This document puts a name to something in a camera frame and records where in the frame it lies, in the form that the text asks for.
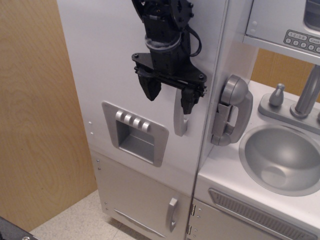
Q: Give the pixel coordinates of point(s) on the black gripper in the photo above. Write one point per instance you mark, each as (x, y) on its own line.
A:
(171, 65)

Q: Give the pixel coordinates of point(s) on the silver door handle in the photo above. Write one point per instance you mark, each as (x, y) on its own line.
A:
(180, 123)
(170, 218)

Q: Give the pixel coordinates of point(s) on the white toy fridge door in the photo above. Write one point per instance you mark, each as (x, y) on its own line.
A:
(101, 36)
(138, 201)

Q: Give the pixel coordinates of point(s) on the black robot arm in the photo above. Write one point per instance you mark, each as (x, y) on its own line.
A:
(167, 36)

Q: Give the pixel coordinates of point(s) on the silver ice dispenser panel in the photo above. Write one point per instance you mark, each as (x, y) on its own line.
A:
(136, 135)

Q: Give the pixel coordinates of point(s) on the silver toy phone handset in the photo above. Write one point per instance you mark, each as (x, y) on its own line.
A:
(233, 112)

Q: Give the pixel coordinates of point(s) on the silver oven vent panel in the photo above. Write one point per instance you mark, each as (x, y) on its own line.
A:
(259, 218)

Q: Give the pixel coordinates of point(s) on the silver round sink basin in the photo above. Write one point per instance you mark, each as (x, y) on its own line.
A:
(281, 159)

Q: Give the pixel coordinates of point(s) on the white toy kitchen counter cabinet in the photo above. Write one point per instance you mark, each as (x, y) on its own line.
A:
(303, 211)

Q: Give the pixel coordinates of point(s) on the silver toy faucet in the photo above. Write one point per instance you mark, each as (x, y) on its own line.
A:
(299, 113)

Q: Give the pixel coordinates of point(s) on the white toy microwave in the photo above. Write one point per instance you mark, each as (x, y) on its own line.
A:
(287, 27)

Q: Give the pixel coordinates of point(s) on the black object bottom left corner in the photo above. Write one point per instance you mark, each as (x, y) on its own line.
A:
(9, 231)

